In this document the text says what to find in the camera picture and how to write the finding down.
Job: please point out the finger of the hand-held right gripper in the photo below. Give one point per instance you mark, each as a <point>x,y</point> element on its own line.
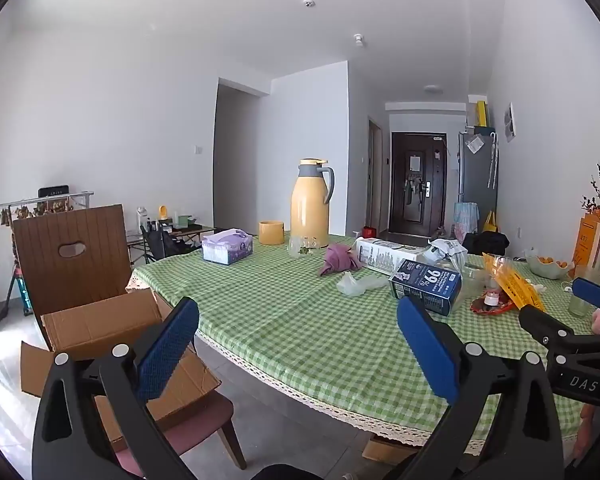
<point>540,321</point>
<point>592,292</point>

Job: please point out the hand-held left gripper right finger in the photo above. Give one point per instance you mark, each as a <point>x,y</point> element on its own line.
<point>427,355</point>

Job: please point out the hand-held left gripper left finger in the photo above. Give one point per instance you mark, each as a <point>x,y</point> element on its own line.
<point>167,350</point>

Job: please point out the brown cardboard box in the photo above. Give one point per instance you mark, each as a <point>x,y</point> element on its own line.
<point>100,320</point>

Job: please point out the clear plastic bag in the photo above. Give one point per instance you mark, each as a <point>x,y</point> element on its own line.
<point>357,285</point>

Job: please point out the white milk carton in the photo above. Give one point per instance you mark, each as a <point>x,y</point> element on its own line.
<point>380,255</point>

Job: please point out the person's right forearm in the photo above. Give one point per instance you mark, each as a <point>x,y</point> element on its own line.
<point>589,430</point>

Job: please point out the green tinted glass cup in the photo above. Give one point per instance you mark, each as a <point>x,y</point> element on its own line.
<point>577,305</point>

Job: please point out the red foil packet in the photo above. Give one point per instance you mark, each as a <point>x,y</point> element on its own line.
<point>505,307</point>

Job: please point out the yellow snack bag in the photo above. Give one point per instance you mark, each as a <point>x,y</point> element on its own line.
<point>517,285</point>

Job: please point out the green bowl of oranges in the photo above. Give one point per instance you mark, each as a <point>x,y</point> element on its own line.
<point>550,270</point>

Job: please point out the small labelled bottle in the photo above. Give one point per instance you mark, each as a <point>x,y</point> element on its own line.
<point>491,300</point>

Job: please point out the dark blue milk carton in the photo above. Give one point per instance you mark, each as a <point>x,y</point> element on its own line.
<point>425,285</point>

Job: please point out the clear plastic cup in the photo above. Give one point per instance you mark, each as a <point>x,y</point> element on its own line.
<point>472,280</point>

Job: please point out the black bag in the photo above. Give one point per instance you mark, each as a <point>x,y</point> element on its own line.
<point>487,242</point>

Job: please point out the flat cardboard piece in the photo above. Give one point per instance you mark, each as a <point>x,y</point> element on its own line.
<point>385,450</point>

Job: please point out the black folding chair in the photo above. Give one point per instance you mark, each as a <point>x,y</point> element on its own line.
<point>162,245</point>

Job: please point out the crumpled white wrapper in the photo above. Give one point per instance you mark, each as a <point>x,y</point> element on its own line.
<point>445,250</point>

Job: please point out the purple tissue pack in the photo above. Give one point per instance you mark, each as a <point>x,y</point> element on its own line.
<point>227,247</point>

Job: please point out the folding table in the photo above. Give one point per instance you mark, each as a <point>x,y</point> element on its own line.
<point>195,229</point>

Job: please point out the green checked tablecloth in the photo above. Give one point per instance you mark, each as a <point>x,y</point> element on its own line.
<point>305,330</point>

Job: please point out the patterned cloth bag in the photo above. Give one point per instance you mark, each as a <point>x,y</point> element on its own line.
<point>466,220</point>

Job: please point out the green container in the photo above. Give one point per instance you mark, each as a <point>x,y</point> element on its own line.
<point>182,221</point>

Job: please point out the purple cloth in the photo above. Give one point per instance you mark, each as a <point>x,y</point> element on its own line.
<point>337,258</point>

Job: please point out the white bottle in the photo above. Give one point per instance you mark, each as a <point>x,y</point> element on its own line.
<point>141,219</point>

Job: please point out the small red item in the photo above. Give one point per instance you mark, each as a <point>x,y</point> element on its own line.
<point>369,232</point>

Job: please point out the dark brown entrance door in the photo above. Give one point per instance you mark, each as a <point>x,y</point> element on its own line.
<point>420,210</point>

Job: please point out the grey refrigerator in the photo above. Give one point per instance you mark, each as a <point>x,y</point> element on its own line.
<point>472,185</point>

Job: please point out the brown wooden chair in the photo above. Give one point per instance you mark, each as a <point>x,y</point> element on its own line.
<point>45,260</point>

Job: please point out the yellow round container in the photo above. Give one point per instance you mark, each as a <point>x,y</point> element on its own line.
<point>271,233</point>

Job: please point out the small clear glass cup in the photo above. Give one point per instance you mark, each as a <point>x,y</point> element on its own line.
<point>296,247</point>

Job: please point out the hanging umbrella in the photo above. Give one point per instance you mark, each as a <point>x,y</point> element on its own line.
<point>492,160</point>

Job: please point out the person's dark clothing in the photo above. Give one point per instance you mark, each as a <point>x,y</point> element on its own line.
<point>285,474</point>

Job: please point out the wooden interior door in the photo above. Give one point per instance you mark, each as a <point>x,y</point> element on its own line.
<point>375,175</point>

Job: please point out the yellow thermos jug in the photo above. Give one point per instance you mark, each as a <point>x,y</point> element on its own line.
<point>307,210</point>

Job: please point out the black box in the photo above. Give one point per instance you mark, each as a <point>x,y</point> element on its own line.
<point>53,191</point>

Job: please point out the metal drying rack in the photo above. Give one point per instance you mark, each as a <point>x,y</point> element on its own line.
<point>40,201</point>

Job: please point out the yellow box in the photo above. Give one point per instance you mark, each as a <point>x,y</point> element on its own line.
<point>480,114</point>

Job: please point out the round ceiling lamp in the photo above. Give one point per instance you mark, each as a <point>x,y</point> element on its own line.
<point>433,88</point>

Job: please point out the white ceiling sensor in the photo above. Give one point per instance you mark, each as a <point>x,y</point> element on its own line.
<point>359,39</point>

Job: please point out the wall calendar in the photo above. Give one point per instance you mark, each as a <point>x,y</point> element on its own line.
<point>510,122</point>

